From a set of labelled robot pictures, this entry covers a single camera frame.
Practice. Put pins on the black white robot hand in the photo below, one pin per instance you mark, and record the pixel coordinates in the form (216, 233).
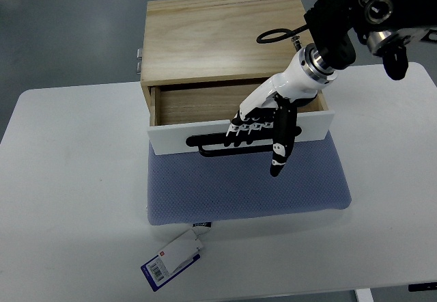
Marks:
(274, 104)

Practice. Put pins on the white drawer black handle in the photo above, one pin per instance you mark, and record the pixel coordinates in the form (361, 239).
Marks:
(223, 116)

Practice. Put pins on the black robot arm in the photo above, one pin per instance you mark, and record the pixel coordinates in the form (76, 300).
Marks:
(386, 27)

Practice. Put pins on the wooden drawer cabinet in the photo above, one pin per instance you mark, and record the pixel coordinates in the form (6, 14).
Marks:
(201, 59)

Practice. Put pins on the blue mesh cushion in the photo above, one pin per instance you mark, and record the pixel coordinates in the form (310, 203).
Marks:
(190, 188)

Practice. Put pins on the white blue product tag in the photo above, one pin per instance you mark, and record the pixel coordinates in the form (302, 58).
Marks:
(172, 260)

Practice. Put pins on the white table leg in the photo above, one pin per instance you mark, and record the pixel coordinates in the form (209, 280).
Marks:
(364, 295)

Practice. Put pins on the black object at table edge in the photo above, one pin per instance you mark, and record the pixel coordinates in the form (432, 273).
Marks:
(422, 287)

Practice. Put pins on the metal clamp bracket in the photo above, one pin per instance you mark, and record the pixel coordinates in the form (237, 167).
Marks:
(139, 60)

